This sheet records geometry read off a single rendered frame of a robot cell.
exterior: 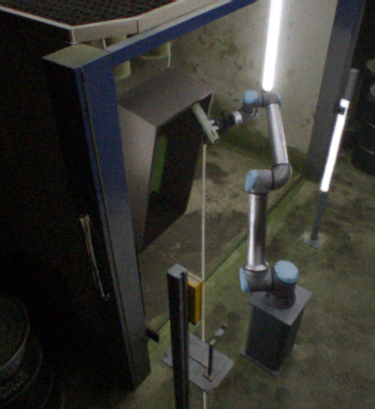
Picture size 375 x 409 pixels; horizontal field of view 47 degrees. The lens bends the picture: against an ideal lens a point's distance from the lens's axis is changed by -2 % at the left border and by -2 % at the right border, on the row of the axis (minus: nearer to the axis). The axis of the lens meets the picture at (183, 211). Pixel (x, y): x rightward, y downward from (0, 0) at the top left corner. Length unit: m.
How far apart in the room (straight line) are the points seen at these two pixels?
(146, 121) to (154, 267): 1.64
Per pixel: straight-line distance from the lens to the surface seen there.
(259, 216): 2.52
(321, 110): 4.47
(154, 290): 3.64
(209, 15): 2.13
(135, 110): 2.58
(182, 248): 3.94
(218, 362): 2.40
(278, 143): 2.62
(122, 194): 1.99
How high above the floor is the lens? 2.89
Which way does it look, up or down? 41 degrees down
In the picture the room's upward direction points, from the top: 1 degrees counter-clockwise
